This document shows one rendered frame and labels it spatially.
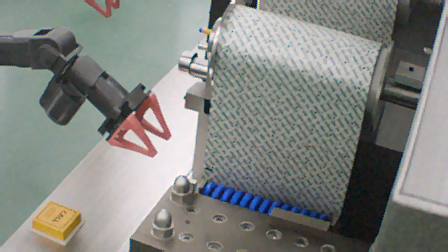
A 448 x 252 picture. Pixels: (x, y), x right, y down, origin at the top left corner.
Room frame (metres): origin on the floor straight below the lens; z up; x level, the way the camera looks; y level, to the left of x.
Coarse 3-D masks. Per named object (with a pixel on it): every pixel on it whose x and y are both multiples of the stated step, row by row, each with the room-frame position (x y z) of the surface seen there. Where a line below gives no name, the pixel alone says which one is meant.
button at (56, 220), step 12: (48, 204) 1.06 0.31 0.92; (60, 204) 1.07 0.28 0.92; (36, 216) 1.02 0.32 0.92; (48, 216) 1.03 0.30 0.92; (60, 216) 1.03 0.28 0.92; (72, 216) 1.04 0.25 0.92; (36, 228) 1.01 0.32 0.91; (48, 228) 1.00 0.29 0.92; (60, 228) 1.00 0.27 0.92; (72, 228) 1.03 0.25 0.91; (60, 240) 0.99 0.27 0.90
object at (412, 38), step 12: (420, 12) 1.98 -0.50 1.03; (432, 12) 1.97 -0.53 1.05; (408, 24) 1.99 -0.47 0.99; (420, 24) 1.98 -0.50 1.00; (432, 24) 1.97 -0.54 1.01; (408, 36) 1.99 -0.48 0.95; (420, 36) 1.98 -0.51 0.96; (432, 36) 1.97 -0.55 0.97; (396, 48) 2.00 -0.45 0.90; (408, 48) 1.99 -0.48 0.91; (420, 48) 1.98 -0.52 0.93; (432, 48) 1.97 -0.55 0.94
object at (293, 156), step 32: (224, 96) 1.06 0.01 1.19; (224, 128) 1.05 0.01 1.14; (256, 128) 1.04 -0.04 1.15; (288, 128) 1.03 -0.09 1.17; (320, 128) 1.01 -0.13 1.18; (352, 128) 1.00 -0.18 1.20; (224, 160) 1.05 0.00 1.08; (256, 160) 1.04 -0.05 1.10; (288, 160) 1.02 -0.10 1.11; (320, 160) 1.01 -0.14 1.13; (352, 160) 0.99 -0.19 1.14; (256, 192) 1.04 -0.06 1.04; (288, 192) 1.02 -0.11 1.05; (320, 192) 1.01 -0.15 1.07
